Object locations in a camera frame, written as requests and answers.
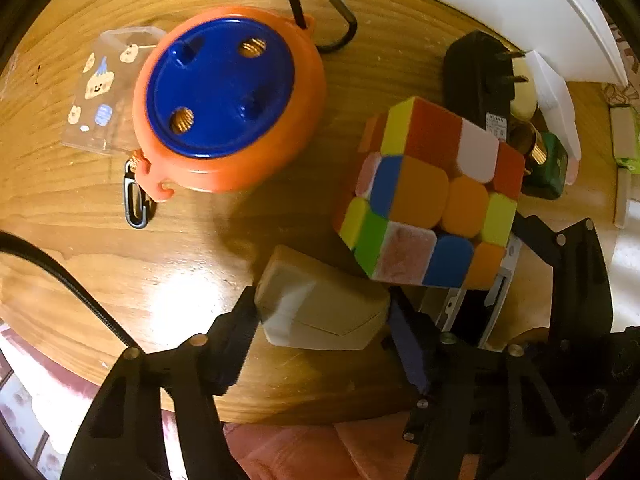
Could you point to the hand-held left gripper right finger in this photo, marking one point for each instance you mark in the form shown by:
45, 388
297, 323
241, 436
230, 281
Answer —
407, 350

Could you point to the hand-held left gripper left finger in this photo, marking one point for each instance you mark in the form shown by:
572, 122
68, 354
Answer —
240, 355

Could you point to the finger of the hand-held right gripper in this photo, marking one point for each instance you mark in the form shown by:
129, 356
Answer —
580, 280

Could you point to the off-white rounded box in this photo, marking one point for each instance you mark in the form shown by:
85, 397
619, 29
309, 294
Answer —
320, 305

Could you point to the green glossy case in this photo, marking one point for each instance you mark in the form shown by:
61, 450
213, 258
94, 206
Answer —
547, 175

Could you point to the multicoloured puzzle cube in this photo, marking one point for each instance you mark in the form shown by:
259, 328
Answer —
425, 195

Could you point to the white plastic container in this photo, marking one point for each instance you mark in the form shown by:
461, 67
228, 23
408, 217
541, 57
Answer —
575, 0

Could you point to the green and white packet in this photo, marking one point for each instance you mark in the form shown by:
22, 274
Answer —
627, 160

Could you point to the gold metal cylinder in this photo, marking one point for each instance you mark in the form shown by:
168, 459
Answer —
530, 142

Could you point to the white curved plastic piece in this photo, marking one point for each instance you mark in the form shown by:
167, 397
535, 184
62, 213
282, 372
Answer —
555, 95

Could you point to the silver clip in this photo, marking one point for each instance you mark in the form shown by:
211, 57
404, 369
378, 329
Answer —
127, 195

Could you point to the cream round tin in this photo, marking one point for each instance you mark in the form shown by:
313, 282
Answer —
524, 92

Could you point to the pink printed blanket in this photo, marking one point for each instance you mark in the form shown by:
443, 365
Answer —
30, 410

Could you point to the black power adapter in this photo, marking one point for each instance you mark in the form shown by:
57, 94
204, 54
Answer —
470, 75

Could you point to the orange and blue round reel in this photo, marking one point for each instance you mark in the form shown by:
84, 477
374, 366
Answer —
220, 90

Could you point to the clear card sleeve with stickers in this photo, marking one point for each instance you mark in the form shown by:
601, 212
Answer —
100, 110

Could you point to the black carabiner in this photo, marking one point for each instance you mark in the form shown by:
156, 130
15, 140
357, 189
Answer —
296, 7

